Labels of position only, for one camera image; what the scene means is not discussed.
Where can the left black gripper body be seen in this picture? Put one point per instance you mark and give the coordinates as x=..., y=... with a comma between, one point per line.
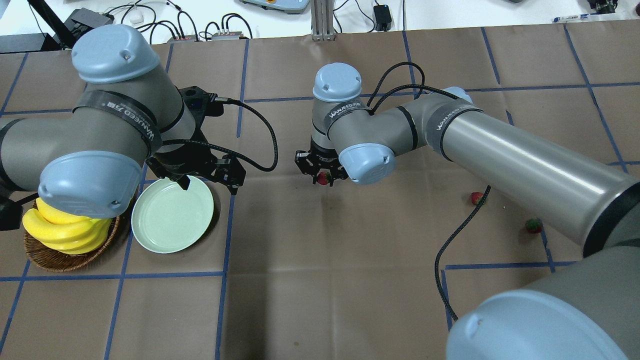
x=186, y=161

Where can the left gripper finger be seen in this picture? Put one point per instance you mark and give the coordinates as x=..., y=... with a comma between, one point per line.
x=233, y=185
x=183, y=181

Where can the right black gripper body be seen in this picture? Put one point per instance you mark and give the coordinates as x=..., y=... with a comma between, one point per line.
x=322, y=159

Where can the red strawberry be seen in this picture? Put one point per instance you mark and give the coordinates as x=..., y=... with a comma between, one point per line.
x=476, y=198
x=533, y=226
x=323, y=178

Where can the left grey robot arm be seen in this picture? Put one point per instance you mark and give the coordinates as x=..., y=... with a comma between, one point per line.
x=130, y=114

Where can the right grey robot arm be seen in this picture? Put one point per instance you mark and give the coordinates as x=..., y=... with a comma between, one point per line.
x=588, y=311

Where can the light green plate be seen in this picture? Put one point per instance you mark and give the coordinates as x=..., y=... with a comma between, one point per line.
x=168, y=219

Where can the yellow banana bunch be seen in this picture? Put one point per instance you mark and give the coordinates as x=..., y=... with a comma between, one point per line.
x=69, y=234

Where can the brown wicker basket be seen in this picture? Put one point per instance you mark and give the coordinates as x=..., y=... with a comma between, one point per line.
x=55, y=261

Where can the black power adapter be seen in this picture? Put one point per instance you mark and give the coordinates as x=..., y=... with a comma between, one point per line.
x=383, y=18

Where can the black box device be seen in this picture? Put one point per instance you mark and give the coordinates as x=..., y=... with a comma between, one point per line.
x=82, y=19

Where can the aluminium profile post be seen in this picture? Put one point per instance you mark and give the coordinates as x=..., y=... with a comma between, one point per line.
x=322, y=20

